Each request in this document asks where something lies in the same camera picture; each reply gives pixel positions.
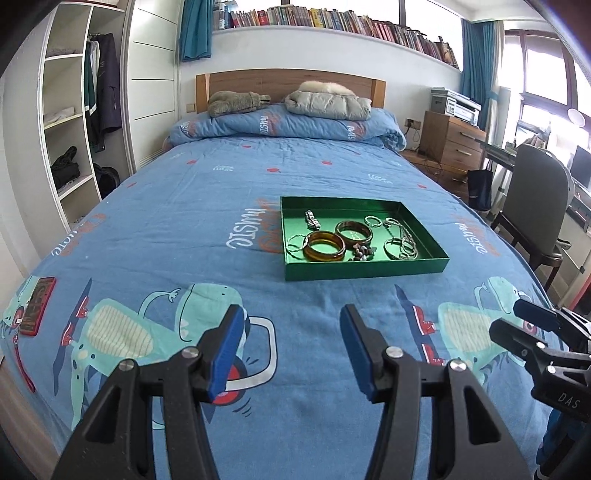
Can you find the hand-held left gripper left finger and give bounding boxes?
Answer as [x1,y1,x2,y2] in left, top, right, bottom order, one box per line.
[51,304,245,480]

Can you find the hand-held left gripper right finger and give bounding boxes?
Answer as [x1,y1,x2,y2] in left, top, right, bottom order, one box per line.
[339,304,532,480]

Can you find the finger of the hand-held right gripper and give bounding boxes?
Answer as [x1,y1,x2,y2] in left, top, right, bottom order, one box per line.
[489,318,591,371]
[512,298,591,348]

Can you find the light amber bangle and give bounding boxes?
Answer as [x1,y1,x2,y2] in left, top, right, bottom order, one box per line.
[302,231,347,263]

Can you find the silver adjustable bangle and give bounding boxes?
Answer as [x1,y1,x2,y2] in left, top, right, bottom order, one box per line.
[383,237,419,260]

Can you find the dark amber bangle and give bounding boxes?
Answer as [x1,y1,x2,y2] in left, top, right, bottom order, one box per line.
[335,220,374,245]

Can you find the thin silver bangle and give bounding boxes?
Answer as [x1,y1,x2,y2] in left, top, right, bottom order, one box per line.
[285,233,309,257]

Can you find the silver bead chain bracelet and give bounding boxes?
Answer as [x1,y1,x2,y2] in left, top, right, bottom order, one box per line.
[383,217,416,245]

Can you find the green tray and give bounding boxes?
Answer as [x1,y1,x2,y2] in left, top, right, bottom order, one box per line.
[280,196,451,282]

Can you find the grey chair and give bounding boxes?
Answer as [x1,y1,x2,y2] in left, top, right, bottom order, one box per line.
[490,143,577,278]

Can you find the dark tote bag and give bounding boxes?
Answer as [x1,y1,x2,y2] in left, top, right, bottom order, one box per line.
[467,168,494,210]

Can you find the blue printed bed sheet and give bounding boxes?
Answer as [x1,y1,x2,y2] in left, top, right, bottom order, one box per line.
[0,138,568,480]

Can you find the computer monitor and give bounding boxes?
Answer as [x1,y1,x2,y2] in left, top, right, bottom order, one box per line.
[570,145,591,190]

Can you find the wooden dresser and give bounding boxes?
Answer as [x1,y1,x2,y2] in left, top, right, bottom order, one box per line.
[419,111,488,175]

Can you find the red cased phone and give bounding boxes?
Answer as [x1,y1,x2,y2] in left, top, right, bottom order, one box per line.
[19,276,57,337]

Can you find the dark backpack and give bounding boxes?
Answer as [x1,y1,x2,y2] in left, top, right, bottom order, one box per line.
[92,165,122,199]

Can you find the white printer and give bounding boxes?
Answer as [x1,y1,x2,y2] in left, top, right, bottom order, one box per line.
[430,88,482,124]

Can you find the folded blue duvet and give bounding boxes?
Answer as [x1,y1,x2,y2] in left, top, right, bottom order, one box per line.
[167,104,407,149]

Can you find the black folded clothes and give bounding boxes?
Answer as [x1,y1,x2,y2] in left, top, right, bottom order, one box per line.
[50,145,81,190]

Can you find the grey plush garment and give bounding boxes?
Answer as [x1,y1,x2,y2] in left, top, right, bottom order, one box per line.
[207,91,271,116]

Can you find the grey puffer jacket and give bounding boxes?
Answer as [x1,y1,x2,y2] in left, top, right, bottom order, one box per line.
[284,80,372,121]

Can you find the long teal curtain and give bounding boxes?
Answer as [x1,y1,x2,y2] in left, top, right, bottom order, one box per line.
[460,18,504,130]

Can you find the wooden headboard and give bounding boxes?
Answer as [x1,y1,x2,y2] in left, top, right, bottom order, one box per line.
[195,69,387,114]

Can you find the folded white clothes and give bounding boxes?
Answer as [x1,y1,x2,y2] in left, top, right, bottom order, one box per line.
[44,107,77,125]

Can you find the dark hanging jacket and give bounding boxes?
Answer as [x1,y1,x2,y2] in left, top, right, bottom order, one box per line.
[95,32,123,134]

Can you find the green white hanging jacket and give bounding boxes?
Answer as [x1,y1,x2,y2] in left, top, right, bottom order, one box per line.
[83,39,100,153]

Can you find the white wardrobe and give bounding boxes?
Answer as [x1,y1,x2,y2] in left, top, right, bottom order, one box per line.
[39,0,181,222]

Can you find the short teal curtain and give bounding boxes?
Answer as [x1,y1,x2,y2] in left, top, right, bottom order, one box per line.
[179,0,213,63]

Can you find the row of books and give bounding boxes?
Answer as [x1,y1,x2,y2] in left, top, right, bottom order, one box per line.
[213,4,460,70]

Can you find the black cable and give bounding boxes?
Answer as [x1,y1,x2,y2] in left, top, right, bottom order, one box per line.
[418,129,444,178]

